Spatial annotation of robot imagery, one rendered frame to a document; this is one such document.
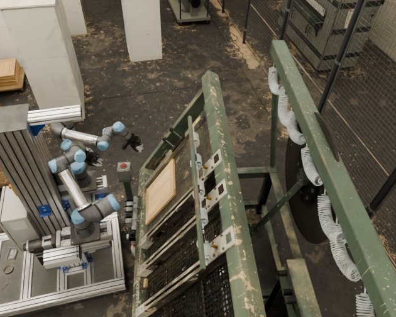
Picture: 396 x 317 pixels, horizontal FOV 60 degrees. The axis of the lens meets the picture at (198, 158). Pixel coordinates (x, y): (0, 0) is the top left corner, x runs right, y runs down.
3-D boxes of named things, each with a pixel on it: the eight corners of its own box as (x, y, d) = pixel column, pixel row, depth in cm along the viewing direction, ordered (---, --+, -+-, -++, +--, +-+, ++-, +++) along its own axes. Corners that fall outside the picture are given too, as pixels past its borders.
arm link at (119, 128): (112, 121, 262) (121, 119, 259) (121, 130, 270) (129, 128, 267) (110, 129, 258) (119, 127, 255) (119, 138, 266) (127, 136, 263)
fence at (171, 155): (148, 183, 322) (144, 182, 320) (203, 116, 265) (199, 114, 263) (148, 188, 318) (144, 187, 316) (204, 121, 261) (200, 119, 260)
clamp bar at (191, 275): (144, 307, 246) (113, 302, 235) (247, 229, 175) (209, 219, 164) (144, 321, 239) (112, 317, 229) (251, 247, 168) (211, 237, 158)
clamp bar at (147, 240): (146, 240, 282) (119, 234, 271) (232, 154, 211) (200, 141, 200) (146, 251, 275) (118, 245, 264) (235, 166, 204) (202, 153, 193)
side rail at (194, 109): (154, 166, 341) (144, 162, 336) (217, 87, 275) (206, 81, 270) (154, 170, 337) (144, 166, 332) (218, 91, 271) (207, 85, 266)
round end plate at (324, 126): (272, 169, 263) (298, 83, 204) (280, 169, 264) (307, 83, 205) (300, 267, 210) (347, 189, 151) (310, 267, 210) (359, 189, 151)
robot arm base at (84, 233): (75, 239, 263) (71, 233, 256) (75, 222, 273) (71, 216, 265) (95, 235, 266) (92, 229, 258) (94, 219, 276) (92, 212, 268)
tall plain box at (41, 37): (47, 91, 552) (5, -25, 423) (85, 87, 564) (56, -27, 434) (44, 128, 494) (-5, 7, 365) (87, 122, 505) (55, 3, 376)
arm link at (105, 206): (82, 207, 265) (93, 204, 217) (99, 197, 272) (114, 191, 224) (90, 220, 266) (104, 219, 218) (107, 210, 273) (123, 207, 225)
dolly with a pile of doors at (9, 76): (-5, 76, 575) (-13, 60, 552) (27, 72, 585) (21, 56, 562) (-10, 98, 535) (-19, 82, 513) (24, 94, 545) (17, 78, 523)
